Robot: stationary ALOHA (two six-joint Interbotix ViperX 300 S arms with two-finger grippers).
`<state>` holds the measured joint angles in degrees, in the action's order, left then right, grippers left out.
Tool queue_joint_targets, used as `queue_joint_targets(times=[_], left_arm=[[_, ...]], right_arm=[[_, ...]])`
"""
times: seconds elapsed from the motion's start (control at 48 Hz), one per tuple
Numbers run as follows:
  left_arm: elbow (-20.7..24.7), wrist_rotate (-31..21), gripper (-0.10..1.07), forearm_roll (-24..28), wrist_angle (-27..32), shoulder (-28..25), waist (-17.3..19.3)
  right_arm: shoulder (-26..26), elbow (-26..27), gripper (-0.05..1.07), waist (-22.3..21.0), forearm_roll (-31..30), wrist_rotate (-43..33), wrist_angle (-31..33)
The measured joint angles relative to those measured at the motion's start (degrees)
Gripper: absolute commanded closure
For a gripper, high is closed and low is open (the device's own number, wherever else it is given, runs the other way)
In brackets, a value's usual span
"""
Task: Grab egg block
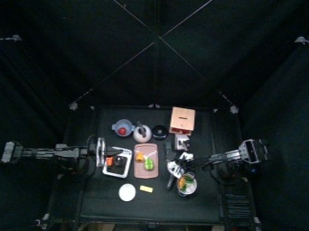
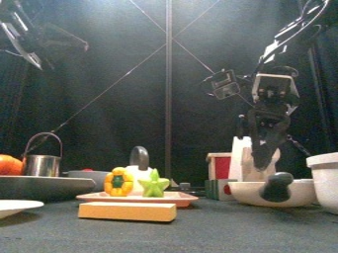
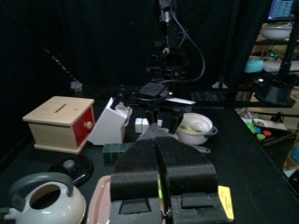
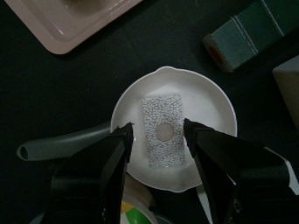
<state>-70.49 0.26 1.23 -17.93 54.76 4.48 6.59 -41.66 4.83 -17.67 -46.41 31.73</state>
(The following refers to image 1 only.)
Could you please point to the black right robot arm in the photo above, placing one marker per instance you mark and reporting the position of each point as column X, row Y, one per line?
column 241, row 154

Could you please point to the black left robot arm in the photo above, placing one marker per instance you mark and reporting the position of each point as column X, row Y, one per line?
column 45, row 152

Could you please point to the yellow cheese block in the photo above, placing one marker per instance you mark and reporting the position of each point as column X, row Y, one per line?
column 146, row 189

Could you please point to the white toy stove tray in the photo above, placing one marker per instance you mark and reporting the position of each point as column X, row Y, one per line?
column 117, row 164

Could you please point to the small orange toy food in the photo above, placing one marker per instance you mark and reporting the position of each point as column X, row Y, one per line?
column 109, row 161

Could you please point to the orange toy carrot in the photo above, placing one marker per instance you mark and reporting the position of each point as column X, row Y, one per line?
column 183, row 182

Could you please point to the green toy food piece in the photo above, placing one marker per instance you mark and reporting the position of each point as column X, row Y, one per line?
column 189, row 179

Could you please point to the orange toy food piece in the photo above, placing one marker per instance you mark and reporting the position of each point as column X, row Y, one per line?
column 140, row 157

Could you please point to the small white toy appliance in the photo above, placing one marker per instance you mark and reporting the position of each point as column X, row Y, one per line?
column 183, row 142

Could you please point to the silver toy pot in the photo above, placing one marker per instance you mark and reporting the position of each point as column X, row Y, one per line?
column 193, row 188

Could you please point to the green toy vegetable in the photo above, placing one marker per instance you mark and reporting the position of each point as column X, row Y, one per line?
column 149, row 164

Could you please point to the red toy tomato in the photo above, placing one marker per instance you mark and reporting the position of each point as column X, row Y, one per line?
column 122, row 131

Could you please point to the pink cutting board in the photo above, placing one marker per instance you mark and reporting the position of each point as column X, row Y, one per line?
column 146, row 171

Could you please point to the white round plate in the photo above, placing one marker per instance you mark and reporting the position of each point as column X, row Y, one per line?
column 128, row 192

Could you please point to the black round toy lid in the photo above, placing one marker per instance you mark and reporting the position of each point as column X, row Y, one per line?
column 160, row 132

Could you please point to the brown cardboard box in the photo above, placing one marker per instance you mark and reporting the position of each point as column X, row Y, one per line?
column 183, row 118

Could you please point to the white printed label sticker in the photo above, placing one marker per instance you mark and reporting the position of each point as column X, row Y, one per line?
column 237, row 207

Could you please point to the grey frame corner clamp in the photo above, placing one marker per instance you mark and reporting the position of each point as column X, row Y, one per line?
column 302, row 39
column 73, row 105
column 235, row 109
column 15, row 38

